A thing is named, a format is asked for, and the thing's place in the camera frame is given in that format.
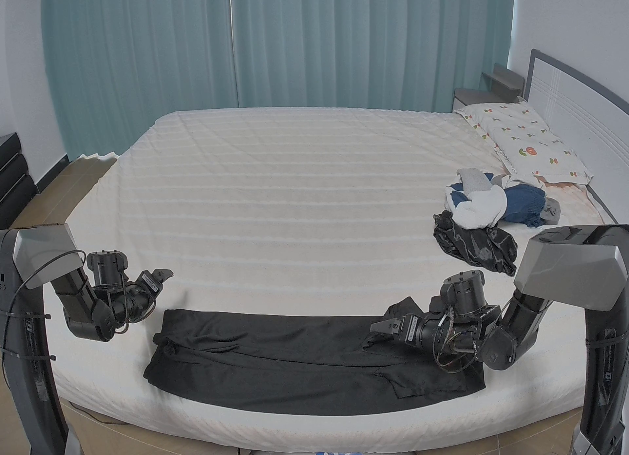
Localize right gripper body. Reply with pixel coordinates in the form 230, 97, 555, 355
392, 313, 445, 347

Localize bed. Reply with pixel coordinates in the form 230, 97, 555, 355
9, 48, 629, 450

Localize black chest of drawers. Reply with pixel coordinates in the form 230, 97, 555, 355
0, 132, 39, 231

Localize black shiny garment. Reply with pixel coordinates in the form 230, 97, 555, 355
433, 210, 519, 277

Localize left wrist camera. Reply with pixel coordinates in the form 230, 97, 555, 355
87, 250, 128, 288

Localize pile of clothes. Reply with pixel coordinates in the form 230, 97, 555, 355
445, 167, 564, 229

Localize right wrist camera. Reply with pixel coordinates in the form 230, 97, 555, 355
440, 270, 488, 319

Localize black cable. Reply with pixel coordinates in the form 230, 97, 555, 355
0, 249, 86, 346

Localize grey bedside table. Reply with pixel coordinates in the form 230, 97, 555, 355
452, 63, 526, 111

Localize black trousers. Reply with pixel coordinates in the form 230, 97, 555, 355
143, 297, 487, 403

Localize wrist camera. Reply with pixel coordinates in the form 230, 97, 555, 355
440, 270, 488, 319
87, 250, 128, 288

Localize blue-green curtain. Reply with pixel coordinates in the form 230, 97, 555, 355
41, 0, 238, 162
229, 0, 515, 113

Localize white printed pillow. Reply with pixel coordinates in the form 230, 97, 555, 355
452, 101, 594, 184

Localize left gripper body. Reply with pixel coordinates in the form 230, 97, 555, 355
129, 271, 164, 309

